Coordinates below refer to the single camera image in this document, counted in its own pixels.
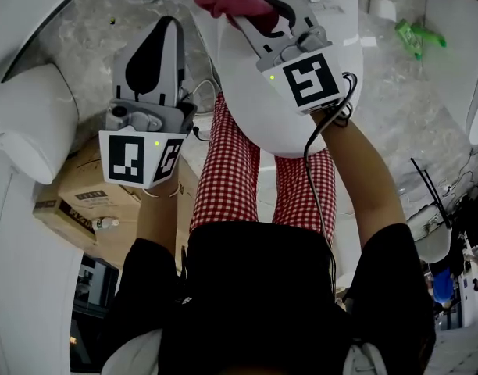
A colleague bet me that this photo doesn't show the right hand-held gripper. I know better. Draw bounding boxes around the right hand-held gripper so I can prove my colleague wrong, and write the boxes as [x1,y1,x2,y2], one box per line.
[227,0,351,116]

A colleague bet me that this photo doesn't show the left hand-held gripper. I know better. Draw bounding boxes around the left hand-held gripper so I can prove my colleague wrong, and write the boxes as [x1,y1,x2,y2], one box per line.
[98,15,198,190]

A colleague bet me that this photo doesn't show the white ceramic toilet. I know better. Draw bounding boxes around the white ceramic toilet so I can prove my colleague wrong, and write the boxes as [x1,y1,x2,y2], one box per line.
[191,0,366,215]

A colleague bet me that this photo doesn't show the person's right forearm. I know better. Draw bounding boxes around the person's right forearm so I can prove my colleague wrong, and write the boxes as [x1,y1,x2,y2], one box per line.
[311,109,408,249]

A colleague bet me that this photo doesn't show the person's left forearm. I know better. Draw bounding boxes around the person's left forearm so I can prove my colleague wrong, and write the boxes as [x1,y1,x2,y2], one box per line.
[136,177,182,258]

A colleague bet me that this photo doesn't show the white display toilet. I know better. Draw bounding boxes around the white display toilet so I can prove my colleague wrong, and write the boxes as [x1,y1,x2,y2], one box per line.
[0,62,84,375]

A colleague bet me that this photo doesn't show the small white block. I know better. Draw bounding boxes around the small white block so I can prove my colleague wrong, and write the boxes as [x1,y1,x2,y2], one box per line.
[368,0,398,25]

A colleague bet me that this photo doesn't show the person's red checked trousers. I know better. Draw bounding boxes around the person's red checked trousers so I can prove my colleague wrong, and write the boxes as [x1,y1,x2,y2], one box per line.
[189,91,337,246]

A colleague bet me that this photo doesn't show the green spray bottle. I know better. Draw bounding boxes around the green spray bottle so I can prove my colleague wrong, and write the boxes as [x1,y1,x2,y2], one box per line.
[394,18,448,61]

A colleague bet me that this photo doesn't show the brown cardboard box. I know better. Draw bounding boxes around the brown cardboard box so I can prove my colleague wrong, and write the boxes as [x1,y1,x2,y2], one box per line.
[32,137,198,270]

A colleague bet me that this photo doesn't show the white curved ceramic fixture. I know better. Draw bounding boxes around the white curved ceramic fixture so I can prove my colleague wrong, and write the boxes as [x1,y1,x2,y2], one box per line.
[0,0,108,82]

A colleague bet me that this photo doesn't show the small clear plastic bottle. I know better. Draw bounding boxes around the small clear plastic bottle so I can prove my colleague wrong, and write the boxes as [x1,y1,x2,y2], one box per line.
[91,216,120,232]

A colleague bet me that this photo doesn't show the white ceramic panel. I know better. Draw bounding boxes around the white ceramic panel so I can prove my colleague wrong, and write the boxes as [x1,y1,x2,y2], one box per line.
[423,0,478,146]

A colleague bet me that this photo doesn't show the person's black shirt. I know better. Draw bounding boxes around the person's black shirt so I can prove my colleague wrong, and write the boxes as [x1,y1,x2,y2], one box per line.
[101,220,437,375]

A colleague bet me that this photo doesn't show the small white ceramic basin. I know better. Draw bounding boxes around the small white ceramic basin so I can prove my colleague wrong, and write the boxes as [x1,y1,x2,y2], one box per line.
[405,204,454,266]

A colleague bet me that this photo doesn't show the thin white cable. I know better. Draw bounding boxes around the thin white cable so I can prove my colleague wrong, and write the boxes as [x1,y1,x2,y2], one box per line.
[191,79,219,113]

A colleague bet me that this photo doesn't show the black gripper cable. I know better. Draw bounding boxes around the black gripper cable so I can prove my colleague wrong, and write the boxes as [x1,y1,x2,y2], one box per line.
[302,71,359,254]

